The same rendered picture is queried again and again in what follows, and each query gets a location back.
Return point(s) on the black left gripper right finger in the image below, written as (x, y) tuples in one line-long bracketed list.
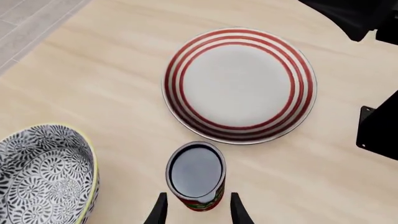
[(238, 211)]

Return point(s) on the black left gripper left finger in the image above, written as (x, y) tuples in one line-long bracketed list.
[(158, 212)]

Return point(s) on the red printed tin can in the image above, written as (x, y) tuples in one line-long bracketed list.
[(196, 172)]

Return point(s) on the black and white patterned bowl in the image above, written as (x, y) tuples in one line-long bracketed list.
[(43, 172)]

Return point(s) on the white plate with red rings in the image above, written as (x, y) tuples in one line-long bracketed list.
[(238, 86)]

